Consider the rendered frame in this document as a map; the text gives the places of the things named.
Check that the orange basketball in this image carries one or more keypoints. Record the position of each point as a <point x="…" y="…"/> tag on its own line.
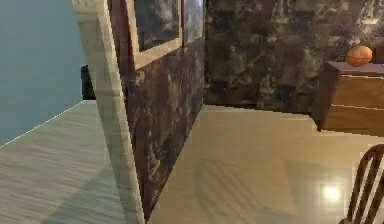
<point x="359" y="55"/>

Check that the black object behind wall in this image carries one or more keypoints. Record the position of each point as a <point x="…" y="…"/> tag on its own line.
<point x="87" y="83"/>

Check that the dark wooden chair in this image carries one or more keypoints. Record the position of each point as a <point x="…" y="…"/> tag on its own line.
<point x="365" y="186"/>

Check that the dark brown box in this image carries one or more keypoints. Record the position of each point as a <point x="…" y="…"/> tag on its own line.
<point x="379" y="54"/>

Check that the wooden framed picture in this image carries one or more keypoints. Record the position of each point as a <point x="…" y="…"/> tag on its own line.
<point x="156" y="25"/>

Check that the brown wooden chest of drawers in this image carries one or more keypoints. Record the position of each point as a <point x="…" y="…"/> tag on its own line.
<point x="353" y="100"/>

